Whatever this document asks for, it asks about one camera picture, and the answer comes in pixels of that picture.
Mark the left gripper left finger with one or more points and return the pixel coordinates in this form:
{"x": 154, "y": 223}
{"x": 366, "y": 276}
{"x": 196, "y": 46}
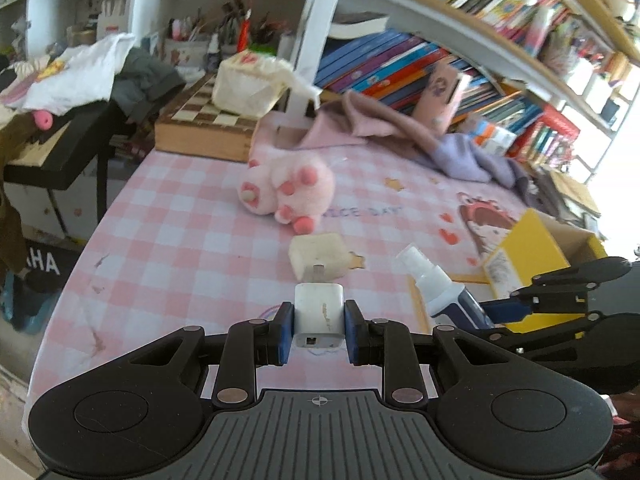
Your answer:
{"x": 249, "y": 345}

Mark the pink plush paw toy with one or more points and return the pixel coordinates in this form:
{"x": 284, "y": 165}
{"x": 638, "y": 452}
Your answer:
{"x": 296, "y": 189}

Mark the white t-shirt pile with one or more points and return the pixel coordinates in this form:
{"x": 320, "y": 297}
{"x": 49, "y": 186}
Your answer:
{"x": 79, "y": 76}

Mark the yellow cardboard box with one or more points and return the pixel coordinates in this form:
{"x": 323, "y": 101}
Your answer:
{"x": 537, "y": 244}

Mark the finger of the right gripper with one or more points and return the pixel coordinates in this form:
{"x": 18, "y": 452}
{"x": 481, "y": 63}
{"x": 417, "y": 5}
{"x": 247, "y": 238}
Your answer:
{"x": 507, "y": 311}
{"x": 575, "y": 279}

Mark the cream rectangular eraser block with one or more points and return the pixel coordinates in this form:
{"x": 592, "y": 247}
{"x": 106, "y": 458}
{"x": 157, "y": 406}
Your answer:
{"x": 320, "y": 258}

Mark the wooden chessboard box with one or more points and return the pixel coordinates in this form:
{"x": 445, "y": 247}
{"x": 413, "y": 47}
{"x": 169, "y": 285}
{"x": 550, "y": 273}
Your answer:
{"x": 192, "y": 125}

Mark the blue white spray bottle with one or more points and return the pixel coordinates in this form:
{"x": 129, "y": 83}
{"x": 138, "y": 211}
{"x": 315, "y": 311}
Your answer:
{"x": 446, "y": 302}

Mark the red dictionary books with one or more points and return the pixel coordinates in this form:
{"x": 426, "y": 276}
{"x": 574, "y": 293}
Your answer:
{"x": 546, "y": 141}

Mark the cream tissue pack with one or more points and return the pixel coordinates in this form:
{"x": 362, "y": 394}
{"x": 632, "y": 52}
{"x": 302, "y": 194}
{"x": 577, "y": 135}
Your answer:
{"x": 251, "y": 83}

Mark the stack of papers and books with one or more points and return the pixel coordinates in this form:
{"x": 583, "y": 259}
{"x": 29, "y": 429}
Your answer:
{"x": 565, "y": 199}

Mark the white USB wall charger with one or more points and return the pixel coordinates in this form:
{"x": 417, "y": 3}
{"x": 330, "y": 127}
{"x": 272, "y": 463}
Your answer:
{"x": 318, "y": 312}

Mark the orange white small boxes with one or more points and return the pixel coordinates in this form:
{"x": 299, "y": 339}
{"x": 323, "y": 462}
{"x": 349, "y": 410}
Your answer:
{"x": 492, "y": 138}

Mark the pink cylindrical container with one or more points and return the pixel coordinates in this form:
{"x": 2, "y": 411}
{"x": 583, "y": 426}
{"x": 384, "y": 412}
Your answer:
{"x": 441, "y": 97}

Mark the pink purple cloth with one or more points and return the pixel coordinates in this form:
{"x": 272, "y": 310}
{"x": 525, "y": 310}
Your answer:
{"x": 356, "y": 119}

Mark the pink checkered tablecloth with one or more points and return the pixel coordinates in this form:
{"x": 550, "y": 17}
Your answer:
{"x": 176, "y": 248}

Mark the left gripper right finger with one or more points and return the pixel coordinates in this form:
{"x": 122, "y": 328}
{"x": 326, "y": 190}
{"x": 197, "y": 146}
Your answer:
{"x": 388, "y": 345}

